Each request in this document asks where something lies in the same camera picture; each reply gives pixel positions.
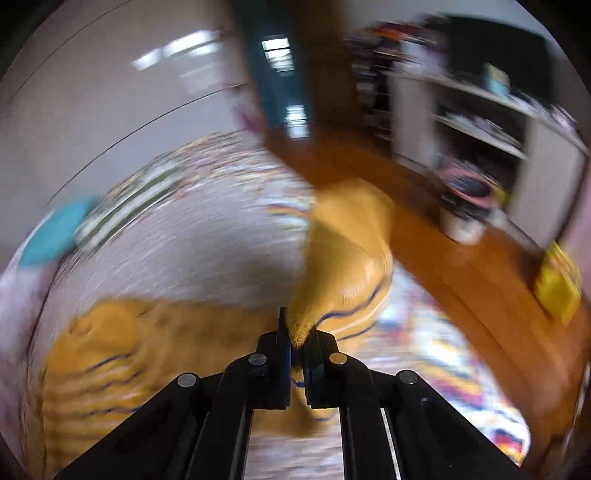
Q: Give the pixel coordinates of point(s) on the white glossy wardrobe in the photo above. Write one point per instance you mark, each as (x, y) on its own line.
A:
(101, 88)

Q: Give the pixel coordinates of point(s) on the teal pillow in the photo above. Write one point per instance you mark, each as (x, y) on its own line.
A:
(55, 236)

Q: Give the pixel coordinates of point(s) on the pink floral duvet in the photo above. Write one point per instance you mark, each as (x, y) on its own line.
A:
(23, 291)

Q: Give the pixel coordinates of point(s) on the yellow striped knit sweater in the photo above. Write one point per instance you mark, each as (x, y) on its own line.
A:
(111, 360)

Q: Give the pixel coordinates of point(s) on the brown wooden door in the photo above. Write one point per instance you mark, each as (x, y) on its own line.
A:
(327, 63)

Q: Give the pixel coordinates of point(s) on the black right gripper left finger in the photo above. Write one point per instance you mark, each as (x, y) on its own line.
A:
(195, 427)

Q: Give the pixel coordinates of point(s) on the white shelf unit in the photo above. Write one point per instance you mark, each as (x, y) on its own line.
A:
(435, 119)

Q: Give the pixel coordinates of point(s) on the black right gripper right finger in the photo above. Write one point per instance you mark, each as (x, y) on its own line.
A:
(396, 426)

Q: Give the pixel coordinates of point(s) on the beige quilted bedspread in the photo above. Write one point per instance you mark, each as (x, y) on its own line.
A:
(237, 220)

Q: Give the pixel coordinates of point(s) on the olive bolster with white sheep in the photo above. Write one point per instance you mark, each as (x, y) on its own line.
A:
(148, 187)

